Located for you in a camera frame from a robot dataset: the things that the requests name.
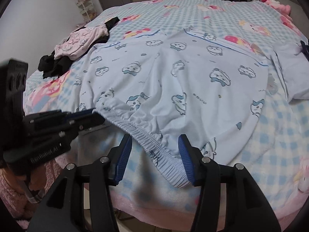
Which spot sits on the white storage shelf rack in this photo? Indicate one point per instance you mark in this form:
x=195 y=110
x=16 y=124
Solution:
x=87 y=10

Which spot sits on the navy striped folded garment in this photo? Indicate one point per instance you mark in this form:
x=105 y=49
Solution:
x=305 y=49

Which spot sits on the pink cartoon pajama garment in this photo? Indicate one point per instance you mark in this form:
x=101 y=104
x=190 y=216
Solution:
x=79 y=42

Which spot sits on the folded light blue garment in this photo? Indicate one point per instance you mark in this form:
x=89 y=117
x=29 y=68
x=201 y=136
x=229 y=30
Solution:
x=292 y=68

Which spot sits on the black garment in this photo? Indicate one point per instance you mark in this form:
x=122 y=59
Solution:
x=56 y=68

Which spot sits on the pink plush toy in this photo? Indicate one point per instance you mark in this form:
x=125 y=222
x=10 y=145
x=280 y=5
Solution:
x=281 y=8

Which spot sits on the light blue cartoon pajama pants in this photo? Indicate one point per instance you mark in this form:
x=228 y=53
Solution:
x=157 y=87

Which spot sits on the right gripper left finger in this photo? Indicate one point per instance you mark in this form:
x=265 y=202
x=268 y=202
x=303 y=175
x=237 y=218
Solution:
x=62 y=208

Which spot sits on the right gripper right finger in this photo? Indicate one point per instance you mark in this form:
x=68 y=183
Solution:
x=247 y=209

